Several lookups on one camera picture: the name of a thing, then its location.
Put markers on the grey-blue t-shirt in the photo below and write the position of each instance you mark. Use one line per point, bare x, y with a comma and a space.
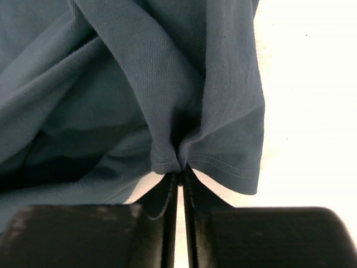
97, 94

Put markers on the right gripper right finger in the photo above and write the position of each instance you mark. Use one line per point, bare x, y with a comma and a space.
220, 235

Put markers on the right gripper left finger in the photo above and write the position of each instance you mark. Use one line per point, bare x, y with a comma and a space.
141, 234

